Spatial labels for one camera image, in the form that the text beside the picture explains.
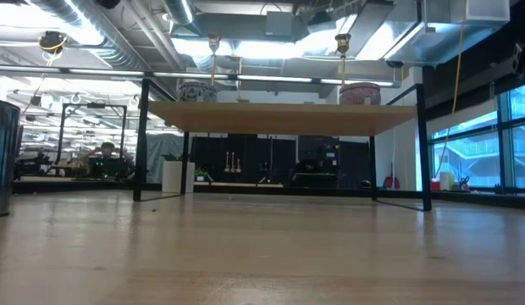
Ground small blue-grey candle tin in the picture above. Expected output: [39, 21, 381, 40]
[177, 80, 218, 103]

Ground small pink candle tin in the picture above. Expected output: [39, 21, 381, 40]
[339, 82, 382, 106]

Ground gold candlestick holder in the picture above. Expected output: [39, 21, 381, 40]
[334, 32, 353, 88]
[207, 32, 223, 87]

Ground tall silver candle tin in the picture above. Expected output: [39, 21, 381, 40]
[0, 97, 21, 218]

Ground wooden shelf riser black legs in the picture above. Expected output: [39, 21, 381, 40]
[133, 78, 433, 212]

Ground person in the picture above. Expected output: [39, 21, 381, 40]
[89, 141, 135, 180]
[290, 157, 339, 190]

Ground black equipment cabinet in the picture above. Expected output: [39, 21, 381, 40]
[296, 135, 342, 187]

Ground white pot with plant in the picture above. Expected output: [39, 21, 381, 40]
[161, 152, 196, 194]

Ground grey tarp cover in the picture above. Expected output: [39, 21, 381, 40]
[146, 133, 186, 184]

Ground red dustpan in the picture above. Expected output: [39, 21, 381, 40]
[383, 163, 401, 190]

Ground long ceiling light bar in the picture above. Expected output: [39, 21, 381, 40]
[0, 65, 401, 88]

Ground thin yellow hanging cable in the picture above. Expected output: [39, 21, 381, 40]
[235, 54, 250, 103]

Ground black aluminium table frame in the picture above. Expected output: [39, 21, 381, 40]
[12, 180, 525, 209]

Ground black background frame rig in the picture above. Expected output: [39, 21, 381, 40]
[57, 103, 128, 166]

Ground large silver air duct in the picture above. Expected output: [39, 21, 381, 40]
[355, 0, 511, 68]

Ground round silver air duct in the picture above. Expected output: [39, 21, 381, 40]
[31, 0, 152, 72]

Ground black ceiling cable reel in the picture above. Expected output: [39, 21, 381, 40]
[37, 30, 69, 56]

